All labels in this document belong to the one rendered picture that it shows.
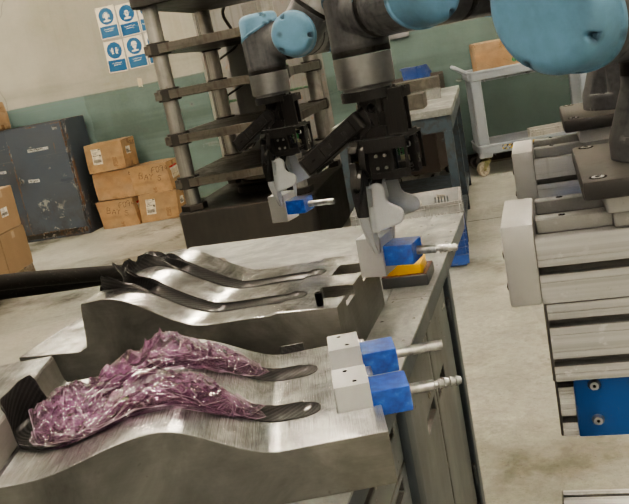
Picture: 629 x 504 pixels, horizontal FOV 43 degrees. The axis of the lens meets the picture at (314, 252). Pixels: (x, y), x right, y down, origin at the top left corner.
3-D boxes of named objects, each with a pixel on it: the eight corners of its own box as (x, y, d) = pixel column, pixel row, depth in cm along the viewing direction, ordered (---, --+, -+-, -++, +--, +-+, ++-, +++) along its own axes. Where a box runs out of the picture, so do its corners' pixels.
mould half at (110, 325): (385, 305, 129) (370, 224, 126) (349, 371, 105) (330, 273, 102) (114, 331, 145) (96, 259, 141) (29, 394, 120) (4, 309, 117)
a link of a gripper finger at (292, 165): (315, 197, 161) (302, 155, 157) (289, 200, 163) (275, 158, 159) (320, 190, 163) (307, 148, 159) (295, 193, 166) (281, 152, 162)
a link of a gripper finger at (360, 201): (364, 217, 102) (358, 148, 102) (353, 218, 103) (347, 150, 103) (378, 217, 106) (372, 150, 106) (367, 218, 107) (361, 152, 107)
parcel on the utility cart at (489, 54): (519, 69, 691) (515, 35, 685) (527, 69, 660) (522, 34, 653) (472, 77, 696) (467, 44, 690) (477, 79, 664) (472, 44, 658)
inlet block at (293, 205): (341, 211, 159) (336, 184, 158) (331, 217, 154) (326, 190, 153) (283, 217, 165) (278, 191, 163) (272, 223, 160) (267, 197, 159)
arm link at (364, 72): (323, 62, 101) (347, 57, 108) (330, 99, 102) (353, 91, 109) (379, 51, 97) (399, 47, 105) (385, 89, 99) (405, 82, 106)
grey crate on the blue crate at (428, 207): (465, 211, 461) (462, 185, 457) (464, 228, 422) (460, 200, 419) (362, 226, 475) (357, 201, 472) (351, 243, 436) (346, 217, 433)
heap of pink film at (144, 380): (270, 363, 97) (257, 302, 95) (266, 427, 80) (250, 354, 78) (61, 403, 97) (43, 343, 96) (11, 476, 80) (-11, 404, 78)
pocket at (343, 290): (357, 308, 113) (353, 283, 112) (349, 322, 108) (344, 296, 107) (327, 311, 114) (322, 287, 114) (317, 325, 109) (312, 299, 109)
